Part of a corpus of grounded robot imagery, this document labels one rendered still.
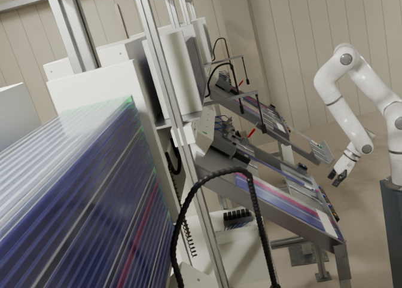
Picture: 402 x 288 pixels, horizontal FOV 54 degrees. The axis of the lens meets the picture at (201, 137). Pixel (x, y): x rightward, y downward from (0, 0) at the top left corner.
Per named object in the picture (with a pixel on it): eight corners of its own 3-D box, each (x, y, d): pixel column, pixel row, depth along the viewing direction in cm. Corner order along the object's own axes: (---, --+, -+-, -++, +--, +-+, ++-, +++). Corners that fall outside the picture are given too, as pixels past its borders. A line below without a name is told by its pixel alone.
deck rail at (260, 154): (304, 184, 231) (310, 175, 229) (305, 186, 229) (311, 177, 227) (197, 126, 223) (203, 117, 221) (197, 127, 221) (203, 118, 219)
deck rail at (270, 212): (337, 253, 166) (345, 242, 164) (338, 256, 164) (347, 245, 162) (188, 175, 158) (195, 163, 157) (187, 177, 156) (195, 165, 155)
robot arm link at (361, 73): (396, 135, 188) (390, 124, 203) (419, 120, 183) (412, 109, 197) (327, 57, 184) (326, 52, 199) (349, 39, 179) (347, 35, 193)
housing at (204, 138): (203, 132, 222) (215, 111, 217) (198, 166, 175) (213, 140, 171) (190, 125, 221) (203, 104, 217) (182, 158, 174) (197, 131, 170)
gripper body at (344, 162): (361, 162, 197) (347, 180, 200) (354, 155, 207) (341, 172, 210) (348, 155, 196) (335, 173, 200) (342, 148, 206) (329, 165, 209)
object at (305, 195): (306, 181, 228) (309, 177, 227) (338, 247, 165) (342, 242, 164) (278, 166, 226) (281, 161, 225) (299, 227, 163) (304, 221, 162)
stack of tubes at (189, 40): (206, 84, 212) (192, 34, 204) (200, 107, 163) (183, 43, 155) (183, 89, 213) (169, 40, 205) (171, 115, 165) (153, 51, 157)
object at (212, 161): (248, 155, 224) (253, 147, 223) (259, 212, 162) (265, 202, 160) (197, 127, 221) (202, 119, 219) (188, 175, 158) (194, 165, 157)
